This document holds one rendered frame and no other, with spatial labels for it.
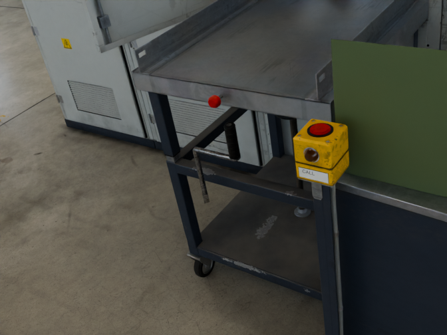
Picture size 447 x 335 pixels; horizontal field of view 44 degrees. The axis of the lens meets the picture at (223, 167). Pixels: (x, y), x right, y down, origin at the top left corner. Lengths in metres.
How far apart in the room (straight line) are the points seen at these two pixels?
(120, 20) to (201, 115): 0.80
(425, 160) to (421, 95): 0.14
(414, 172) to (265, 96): 0.42
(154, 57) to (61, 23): 1.34
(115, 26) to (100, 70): 1.00
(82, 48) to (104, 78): 0.18
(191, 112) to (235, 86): 1.16
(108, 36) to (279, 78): 0.66
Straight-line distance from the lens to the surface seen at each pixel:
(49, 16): 2.98
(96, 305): 2.13
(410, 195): 1.15
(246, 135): 2.42
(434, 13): 1.87
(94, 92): 2.99
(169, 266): 2.17
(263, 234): 1.95
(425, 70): 1.03
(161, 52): 1.66
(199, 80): 1.48
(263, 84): 1.40
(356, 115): 1.12
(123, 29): 1.89
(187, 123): 2.62
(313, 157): 1.05
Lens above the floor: 1.46
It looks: 34 degrees down
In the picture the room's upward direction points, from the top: 11 degrees counter-clockwise
